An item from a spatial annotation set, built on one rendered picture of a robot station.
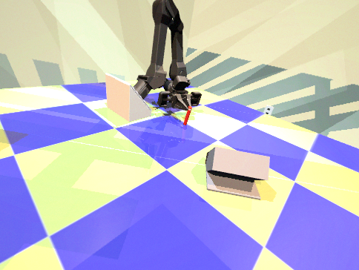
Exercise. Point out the grey sloped panel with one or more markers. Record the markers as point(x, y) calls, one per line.
point(234, 172)

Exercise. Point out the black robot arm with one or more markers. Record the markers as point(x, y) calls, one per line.
point(163, 11)

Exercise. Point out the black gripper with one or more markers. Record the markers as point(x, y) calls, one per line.
point(178, 99)

